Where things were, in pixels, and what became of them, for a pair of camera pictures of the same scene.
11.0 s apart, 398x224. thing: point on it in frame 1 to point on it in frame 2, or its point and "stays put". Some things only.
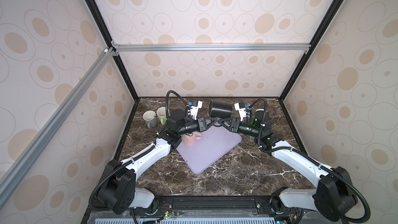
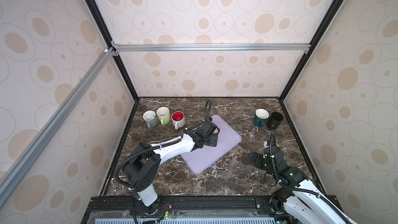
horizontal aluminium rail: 304,47 stays put
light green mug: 161,112 stays put
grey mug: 150,117 stays put
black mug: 216,109 to 274,121
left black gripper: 201,123 to 214,140
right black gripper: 235,122 to 259,157
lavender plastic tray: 216,143 stays put
